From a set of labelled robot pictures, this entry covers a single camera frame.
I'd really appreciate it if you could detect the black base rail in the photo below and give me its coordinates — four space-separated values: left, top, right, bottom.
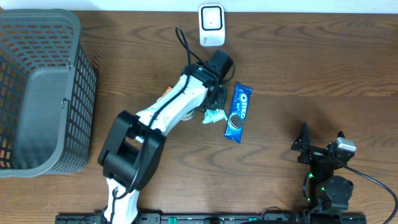
55 213 367 224

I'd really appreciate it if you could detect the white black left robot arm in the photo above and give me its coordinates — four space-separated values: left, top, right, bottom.
98 50 234 223

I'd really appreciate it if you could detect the grey plastic basket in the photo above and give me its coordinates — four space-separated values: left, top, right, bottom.
1 9 98 178

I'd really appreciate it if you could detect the white barcode scanner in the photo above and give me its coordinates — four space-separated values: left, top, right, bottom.
198 4 226 47

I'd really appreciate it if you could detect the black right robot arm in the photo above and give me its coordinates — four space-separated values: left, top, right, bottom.
291 123 356 221

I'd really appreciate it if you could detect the black right camera cable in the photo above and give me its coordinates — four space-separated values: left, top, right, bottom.
329 149 398 224

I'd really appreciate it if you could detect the mint green wipes pack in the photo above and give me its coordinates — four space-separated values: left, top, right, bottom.
203 109 228 124

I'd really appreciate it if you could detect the blue Oreo cookie pack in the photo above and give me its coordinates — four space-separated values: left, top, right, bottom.
224 83 252 144

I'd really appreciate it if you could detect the orange snack packet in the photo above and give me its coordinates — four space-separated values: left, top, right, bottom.
157 86 172 101

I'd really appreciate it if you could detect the green lid seasoning jar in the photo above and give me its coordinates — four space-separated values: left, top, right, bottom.
181 109 195 121

